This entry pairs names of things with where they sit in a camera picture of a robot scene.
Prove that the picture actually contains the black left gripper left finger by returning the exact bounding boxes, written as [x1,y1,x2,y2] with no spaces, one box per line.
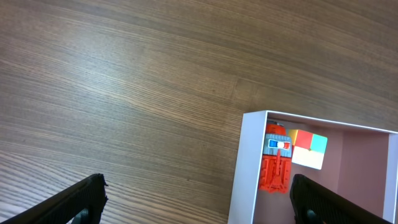
[3,174,108,224]

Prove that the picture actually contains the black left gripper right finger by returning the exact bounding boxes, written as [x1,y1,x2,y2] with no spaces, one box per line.
[290,174,388,224]

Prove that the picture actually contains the multicoloured puzzle cube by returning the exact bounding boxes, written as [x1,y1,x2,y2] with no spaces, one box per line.
[288,129,328,170]

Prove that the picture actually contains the red toy truck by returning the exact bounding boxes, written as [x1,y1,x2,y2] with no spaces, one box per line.
[258,121,293,194]

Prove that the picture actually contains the white cardboard box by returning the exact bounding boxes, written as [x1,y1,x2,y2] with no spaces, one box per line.
[228,110,397,223]

